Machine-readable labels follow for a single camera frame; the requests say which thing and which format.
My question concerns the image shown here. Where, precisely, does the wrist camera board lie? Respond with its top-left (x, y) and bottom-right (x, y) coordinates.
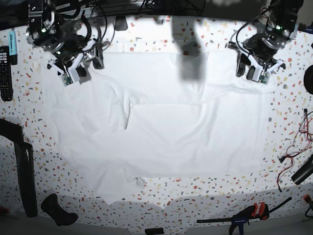
top-left (258, 71), bottom-right (270, 84)
top-left (61, 73), bottom-right (73, 86)

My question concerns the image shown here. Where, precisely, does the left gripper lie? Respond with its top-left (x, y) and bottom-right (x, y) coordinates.
top-left (228, 43), bottom-right (286, 82)

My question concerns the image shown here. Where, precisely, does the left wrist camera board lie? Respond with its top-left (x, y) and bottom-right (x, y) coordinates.
top-left (258, 71), bottom-right (270, 84)

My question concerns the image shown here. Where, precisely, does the dark phone at table top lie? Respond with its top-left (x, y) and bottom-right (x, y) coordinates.
top-left (114, 16), bottom-right (128, 31)

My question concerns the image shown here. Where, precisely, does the black cylinder tube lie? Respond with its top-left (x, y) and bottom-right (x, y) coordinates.
top-left (291, 155), bottom-right (313, 185)

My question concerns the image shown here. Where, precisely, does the red black wire bundle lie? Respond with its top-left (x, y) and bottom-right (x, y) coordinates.
top-left (276, 109), bottom-right (313, 193)

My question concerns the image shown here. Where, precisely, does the white T-shirt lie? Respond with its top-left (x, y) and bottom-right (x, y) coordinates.
top-left (41, 49), bottom-right (275, 204)

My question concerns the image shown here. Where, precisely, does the terrazzo pattern table cloth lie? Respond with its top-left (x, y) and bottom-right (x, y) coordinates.
top-left (0, 16), bottom-right (313, 234)

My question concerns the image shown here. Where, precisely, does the black TV remote control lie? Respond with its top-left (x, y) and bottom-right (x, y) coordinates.
top-left (0, 46), bottom-right (13, 102)

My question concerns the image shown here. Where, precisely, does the black orange bar clamp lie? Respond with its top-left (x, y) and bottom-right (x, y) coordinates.
top-left (196, 197), bottom-right (291, 235)

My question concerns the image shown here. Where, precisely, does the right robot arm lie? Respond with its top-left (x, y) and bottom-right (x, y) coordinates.
top-left (26, 0), bottom-right (106, 86)

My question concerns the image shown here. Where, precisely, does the black L-shaped bracket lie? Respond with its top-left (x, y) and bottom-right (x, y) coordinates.
top-left (0, 119), bottom-right (38, 217)

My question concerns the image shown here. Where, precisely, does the teal highlighter marker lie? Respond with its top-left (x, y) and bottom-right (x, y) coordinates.
top-left (9, 31), bottom-right (18, 65)

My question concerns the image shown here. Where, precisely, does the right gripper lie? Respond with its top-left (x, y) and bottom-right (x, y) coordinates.
top-left (47, 40), bottom-right (104, 83)

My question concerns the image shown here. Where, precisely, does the black round object right edge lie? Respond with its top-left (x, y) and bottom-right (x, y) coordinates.
top-left (304, 65), bottom-right (313, 94)

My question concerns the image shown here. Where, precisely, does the small black rectangular device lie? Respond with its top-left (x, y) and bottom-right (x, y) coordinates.
top-left (145, 228), bottom-right (164, 235)

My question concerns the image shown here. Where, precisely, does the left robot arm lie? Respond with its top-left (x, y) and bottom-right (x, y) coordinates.
top-left (228, 0), bottom-right (304, 84)

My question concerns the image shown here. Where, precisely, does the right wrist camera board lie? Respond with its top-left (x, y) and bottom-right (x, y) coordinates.
top-left (61, 73), bottom-right (73, 86)

